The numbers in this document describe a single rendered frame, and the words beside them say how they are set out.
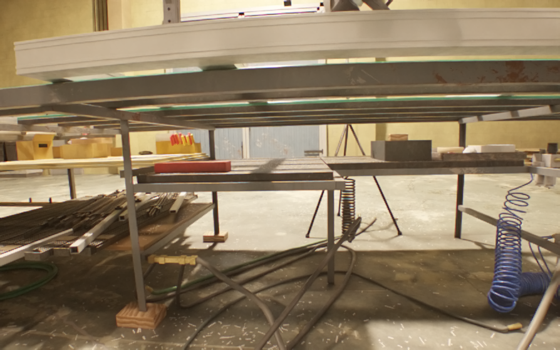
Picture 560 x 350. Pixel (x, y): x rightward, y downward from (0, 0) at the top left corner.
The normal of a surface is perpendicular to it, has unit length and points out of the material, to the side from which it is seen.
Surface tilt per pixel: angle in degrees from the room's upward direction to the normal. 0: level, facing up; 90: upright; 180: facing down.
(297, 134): 90
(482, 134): 90
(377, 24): 90
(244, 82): 90
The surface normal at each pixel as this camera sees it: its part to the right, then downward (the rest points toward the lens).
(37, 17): -0.08, 0.11
